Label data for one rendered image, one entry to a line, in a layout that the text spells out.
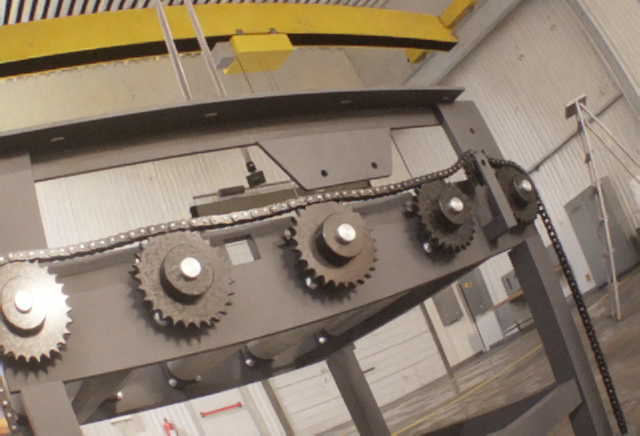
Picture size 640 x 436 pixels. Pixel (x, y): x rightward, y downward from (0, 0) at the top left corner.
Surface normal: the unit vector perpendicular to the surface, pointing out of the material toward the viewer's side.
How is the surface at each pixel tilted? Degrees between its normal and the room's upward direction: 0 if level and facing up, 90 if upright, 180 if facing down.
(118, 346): 90
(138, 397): 90
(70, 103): 90
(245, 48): 90
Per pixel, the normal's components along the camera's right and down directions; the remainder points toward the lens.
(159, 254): 0.47, -0.46
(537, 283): -0.80, 0.15
